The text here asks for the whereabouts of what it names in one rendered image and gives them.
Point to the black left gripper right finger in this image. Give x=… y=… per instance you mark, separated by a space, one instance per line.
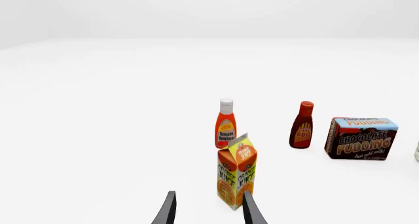
x=251 y=211

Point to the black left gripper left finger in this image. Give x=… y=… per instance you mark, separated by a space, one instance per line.
x=167 y=210

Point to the orange juice carton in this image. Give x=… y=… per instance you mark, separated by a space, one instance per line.
x=236 y=175

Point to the tomato ketchup bottle white cap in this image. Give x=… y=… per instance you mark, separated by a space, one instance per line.
x=225 y=128

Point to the dark red BBQ sauce bottle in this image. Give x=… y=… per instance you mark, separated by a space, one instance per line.
x=302 y=128

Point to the chocolate pudding box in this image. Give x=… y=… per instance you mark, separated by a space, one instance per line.
x=361 y=139

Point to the pale white bottle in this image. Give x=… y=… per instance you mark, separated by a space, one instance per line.
x=417 y=152

